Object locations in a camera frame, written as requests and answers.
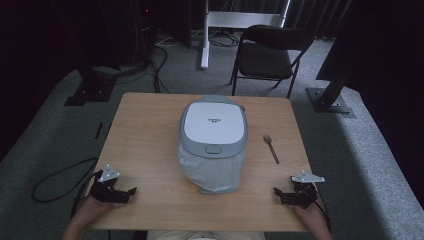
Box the person's left hand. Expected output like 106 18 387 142
74 194 125 228

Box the right hand-held gripper cable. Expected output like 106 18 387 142
313 192 333 234

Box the person's right hand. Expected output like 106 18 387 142
292 199 327 229

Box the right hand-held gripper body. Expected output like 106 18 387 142
280 170 326 211

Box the black floor cable loop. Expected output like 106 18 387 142
31 157 100 204

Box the white metal desk frame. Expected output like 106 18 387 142
199 0 292 71

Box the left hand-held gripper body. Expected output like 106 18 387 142
89 163 132 205

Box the black metal stand base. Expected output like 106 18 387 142
63 64 118 107
305 74 356 119

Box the grey trash bin white lid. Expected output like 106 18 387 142
177 94 249 196

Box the hand-held gripper cable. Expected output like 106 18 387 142
313 192 333 234
70 170 103 219

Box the left hand-held gripper cable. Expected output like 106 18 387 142
70 170 103 219

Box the bundle of black floor cables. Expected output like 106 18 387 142
116 41 172 95

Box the black folding chair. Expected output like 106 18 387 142
228 24 316 100

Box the dark curtain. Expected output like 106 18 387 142
315 0 424 209

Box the white plastic bin liner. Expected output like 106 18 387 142
177 142 247 193

